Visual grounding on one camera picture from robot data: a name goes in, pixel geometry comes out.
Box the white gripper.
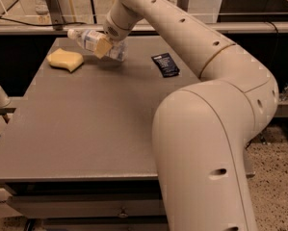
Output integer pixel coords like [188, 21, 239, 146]
[94, 0, 143, 59]

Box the blue label plastic bottle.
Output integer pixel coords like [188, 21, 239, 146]
[67, 29, 126, 62]

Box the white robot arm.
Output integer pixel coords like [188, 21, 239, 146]
[103, 0, 278, 231]

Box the yellow sponge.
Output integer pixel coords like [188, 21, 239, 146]
[46, 48, 84, 72]

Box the grey drawer cabinet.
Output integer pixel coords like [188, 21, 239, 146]
[0, 36, 255, 231]

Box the black cable on rail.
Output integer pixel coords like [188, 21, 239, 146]
[0, 16, 87, 28]

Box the black cable on floor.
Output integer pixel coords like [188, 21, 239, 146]
[267, 21, 280, 65]

